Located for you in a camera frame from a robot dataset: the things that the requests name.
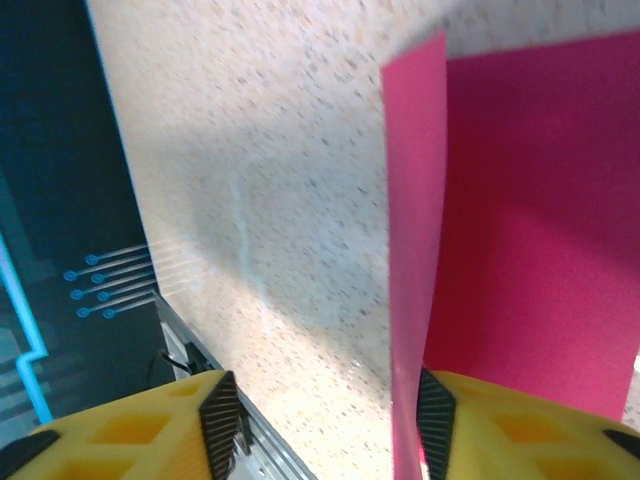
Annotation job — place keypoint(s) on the pink paper sheet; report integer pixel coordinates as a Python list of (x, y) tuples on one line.
[(525, 225)]

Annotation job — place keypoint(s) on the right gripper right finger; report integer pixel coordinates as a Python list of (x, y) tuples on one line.
[(525, 440)]

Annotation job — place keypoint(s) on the long aluminium base rail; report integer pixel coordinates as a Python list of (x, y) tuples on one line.
[(270, 445)]

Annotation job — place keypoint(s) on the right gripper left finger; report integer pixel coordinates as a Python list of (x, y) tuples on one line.
[(125, 440)]

